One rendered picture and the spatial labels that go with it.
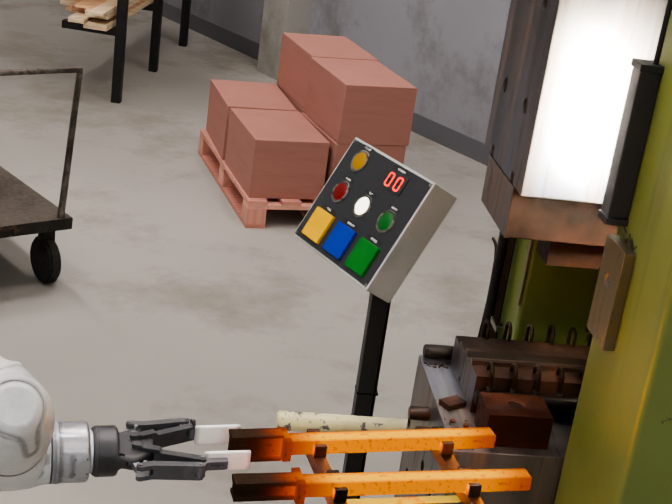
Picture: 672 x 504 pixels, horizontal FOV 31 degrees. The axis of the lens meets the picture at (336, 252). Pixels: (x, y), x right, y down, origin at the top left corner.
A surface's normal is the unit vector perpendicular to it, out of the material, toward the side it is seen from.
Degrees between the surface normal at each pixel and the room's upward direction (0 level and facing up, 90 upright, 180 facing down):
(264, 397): 0
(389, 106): 90
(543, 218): 90
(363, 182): 60
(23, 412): 51
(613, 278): 90
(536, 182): 90
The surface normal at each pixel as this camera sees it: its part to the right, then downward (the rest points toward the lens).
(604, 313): -0.99, -0.09
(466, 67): -0.80, 0.11
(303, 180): 0.29, 0.38
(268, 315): 0.13, -0.92
